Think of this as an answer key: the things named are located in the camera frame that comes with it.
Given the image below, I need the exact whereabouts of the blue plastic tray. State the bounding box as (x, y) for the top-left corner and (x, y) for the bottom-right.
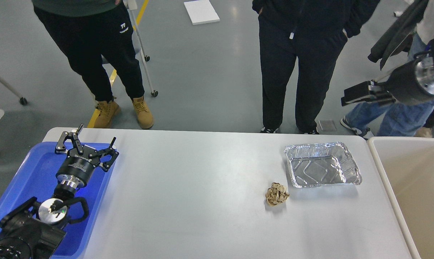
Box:
(0, 142), (112, 259)

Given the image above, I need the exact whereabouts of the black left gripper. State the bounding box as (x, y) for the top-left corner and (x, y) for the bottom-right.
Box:
(55, 123), (120, 188)

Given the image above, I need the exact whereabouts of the beige plastic bin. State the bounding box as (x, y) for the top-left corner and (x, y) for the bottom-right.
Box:
(368, 137), (434, 259)

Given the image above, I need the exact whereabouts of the crumpled brown paper ball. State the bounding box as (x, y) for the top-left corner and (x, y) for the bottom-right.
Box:
(265, 182), (290, 206)

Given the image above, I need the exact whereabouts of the aluminium foil tray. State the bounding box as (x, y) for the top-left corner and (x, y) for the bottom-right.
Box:
(284, 142), (362, 188)

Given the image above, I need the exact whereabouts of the white rolling chair frame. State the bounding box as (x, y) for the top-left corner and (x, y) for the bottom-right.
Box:
(123, 0), (158, 98)

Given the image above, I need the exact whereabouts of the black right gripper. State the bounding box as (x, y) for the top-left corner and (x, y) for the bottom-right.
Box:
(341, 56), (434, 106)

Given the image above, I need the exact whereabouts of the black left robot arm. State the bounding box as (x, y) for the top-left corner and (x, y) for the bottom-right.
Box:
(0, 125), (119, 259)

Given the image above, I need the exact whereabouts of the white board on floor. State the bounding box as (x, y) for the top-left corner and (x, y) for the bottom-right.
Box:
(184, 0), (220, 25)

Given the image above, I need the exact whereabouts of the white chair leg left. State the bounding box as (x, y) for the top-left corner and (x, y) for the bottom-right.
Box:
(0, 76), (28, 105)

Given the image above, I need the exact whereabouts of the person in black pants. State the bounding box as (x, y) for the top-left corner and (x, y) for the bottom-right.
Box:
(32, 0), (154, 129)

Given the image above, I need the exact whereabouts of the person in dark clothes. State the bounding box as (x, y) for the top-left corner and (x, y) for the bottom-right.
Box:
(252, 0), (379, 134)

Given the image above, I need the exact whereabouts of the person in blue jeans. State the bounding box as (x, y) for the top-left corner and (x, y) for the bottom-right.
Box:
(340, 0), (434, 140)

